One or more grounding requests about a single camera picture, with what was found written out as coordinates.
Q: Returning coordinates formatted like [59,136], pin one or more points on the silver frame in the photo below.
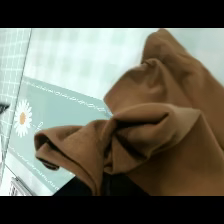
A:
[18,186]

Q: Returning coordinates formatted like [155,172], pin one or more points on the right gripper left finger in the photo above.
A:
[71,190]

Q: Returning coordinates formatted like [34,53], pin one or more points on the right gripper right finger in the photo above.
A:
[126,188]

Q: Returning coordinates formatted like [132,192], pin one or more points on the brown T-shirt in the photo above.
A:
[160,133]

